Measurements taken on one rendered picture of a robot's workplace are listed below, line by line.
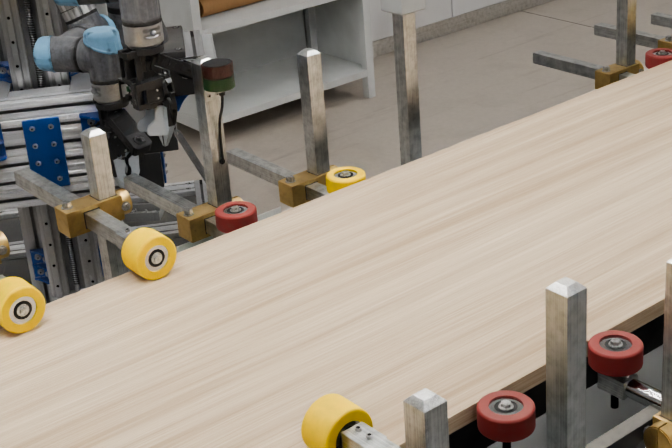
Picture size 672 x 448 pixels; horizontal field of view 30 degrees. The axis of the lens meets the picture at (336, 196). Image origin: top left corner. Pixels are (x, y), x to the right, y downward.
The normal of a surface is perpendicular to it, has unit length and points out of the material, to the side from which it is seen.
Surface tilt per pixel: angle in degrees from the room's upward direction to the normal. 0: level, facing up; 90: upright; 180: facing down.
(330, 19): 90
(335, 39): 90
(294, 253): 0
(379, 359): 0
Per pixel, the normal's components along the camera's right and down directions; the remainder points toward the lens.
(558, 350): -0.78, 0.30
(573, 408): 0.62, 0.27
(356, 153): -0.07, -0.91
